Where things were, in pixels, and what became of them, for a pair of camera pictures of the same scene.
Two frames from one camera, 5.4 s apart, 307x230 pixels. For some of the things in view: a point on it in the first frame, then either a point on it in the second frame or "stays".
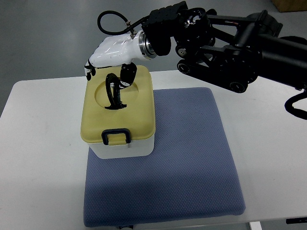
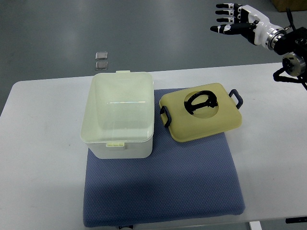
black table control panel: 296,220 stays
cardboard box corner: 290,5 stays
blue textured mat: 191,173 stays
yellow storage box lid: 116,127 → 202,112
